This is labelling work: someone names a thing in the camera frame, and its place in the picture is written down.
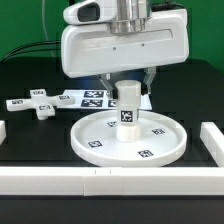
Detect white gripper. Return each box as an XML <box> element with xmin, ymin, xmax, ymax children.
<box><xmin>61</xmin><ymin>9</ymin><xmax>189</xmax><ymax>99</ymax></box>

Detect white round table top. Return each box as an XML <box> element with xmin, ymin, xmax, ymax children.
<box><xmin>70</xmin><ymin>110</ymin><xmax>187</xmax><ymax>167</ymax></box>

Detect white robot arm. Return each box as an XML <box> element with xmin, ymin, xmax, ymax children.
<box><xmin>61</xmin><ymin>0</ymin><xmax>189</xmax><ymax>99</ymax></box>

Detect white marker tag sheet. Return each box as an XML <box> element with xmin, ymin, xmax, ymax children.
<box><xmin>64</xmin><ymin>90</ymin><xmax>152</xmax><ymax>110</ymax></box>

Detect white cross-shaped table base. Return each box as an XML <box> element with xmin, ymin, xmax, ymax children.
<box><xmin>6</xmin><ymin>89</ymin><xmax>75</xmax><ymax>120</ymax></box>

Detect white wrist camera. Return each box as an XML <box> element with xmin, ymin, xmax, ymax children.
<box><xmin>63</xmin><ymin>0</ymin><xmax>118</xmax><ymax>25</ymax></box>

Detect white right rail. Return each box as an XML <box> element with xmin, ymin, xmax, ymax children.
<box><xmin>200</xmin><ymin>122</ymin><xmax>224</xmax><ymax>168</ymax></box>

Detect white rail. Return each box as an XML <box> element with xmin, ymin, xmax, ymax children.
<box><xmin>0</xmin><ymin>167</ymin><xmax>224</xmax><ymax>196</ymax></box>
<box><xmin>200</xmin><ymin>122</ymin><xmax>224</xmax><ymax>168</ymax></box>
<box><xmin>0</xmin><ymin>121</ymin><xmax>6</xmax><ymax>145</ymax></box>

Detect black cable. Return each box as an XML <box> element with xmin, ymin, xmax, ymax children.
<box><xmin>0</xmin><ymin>39</ymin><xmax>63</xmax><ymax>64</ymax></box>

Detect white left rail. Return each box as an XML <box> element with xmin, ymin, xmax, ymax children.
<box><xmin>0</xmin><ymin>121</ymin><xmax>6</xmax><ymax>145</ymax></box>

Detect white front rail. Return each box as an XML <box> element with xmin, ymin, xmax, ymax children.
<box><xmin>0</xmin><ymin>167</ymin><xmax>224</xmax><ymax>196</ymax></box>

